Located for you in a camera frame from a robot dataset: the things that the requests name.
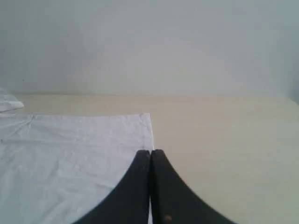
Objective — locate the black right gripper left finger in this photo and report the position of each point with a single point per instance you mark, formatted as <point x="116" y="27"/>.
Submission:
<point x="129" y="201"/>

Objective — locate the white t-shirt with red patch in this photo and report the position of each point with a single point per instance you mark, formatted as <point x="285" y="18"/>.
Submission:
<point x="60" y="155"/>

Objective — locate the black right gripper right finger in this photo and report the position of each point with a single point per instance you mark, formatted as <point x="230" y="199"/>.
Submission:
<point x="172" y="201"/>

